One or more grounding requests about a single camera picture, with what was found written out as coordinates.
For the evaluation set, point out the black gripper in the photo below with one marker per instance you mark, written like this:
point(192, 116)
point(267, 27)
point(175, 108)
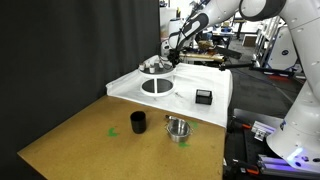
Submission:
point(174, 55)

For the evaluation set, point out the white circular two-tier rack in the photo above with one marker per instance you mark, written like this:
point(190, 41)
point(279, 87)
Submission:
point(156, 86)

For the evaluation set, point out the white cloth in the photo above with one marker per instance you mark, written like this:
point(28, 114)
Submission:
point(200, 76)

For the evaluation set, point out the brass coloured bar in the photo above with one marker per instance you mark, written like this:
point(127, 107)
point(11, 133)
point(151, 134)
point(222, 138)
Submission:
point(203, 57)

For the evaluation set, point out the small black open box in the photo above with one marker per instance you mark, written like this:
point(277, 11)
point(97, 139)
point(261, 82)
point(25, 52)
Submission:
point(203, 97)

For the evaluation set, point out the small steel pot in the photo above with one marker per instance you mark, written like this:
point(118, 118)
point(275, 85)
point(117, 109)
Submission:
point(178, 130)

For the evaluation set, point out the black mug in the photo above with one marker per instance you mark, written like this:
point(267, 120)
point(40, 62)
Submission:
point(138, 122)

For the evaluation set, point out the black tripod bar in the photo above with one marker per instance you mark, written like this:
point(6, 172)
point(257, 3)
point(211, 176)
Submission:
point(253, 66)

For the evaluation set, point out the brown cardboard box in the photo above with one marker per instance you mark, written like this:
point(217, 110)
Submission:
point(250, 40)

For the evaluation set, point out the orange and black clamp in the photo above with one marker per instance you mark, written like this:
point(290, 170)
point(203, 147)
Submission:
point(245, 169)
point(240, 125)

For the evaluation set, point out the dark curtain backdrop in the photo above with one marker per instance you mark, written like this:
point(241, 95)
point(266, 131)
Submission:
point(66, 50)

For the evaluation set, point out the black perforated robot table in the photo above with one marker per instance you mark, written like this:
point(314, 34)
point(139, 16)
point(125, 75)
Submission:
point(243, 146)

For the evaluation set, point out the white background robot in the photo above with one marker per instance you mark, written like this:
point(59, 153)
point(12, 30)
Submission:
point(283, 50)

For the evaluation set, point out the short aluminium extrusion with bracket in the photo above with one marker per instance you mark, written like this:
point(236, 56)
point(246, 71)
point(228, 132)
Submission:
point(262, 129)

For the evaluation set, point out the long aluminium extrusion rail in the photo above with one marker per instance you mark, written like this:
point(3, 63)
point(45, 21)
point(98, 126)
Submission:
point(283, 165)

